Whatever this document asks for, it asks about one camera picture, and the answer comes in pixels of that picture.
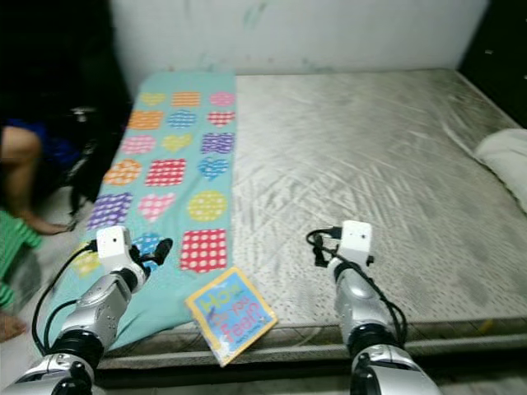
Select teal blanket with coloured shapes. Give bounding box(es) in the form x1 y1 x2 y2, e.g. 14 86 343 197
100 72 237 352

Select yellow blue children's book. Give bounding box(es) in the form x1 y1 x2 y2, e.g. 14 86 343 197
185 266 279 368

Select beige pillow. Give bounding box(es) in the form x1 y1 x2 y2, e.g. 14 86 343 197
473 128 527 216

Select grey quilted mattress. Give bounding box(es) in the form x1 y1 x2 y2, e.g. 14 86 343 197
99 68 527 369

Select black backpack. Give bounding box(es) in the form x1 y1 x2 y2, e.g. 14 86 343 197
66 107 126 227

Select green plastic stool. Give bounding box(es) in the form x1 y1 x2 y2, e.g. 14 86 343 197
0 210 44 310

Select blue fabric bag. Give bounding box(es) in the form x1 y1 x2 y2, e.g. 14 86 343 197
29 119 83 165

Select dark bed base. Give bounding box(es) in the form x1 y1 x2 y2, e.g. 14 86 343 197
95 358 527 388

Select person in black shorts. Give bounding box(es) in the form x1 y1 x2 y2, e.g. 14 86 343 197
0 123 73 342

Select black tufted headboard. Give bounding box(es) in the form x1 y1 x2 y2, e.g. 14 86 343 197
457 0 527 83

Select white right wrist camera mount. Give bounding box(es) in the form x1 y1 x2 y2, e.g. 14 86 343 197
337 220 374 264

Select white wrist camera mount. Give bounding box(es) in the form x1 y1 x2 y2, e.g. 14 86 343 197
337 220 374 264
96 225 133 272

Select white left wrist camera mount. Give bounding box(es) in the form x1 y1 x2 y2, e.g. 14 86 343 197
96 225 133 272

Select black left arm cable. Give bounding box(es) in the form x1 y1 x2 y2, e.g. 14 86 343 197
31 239 100 356

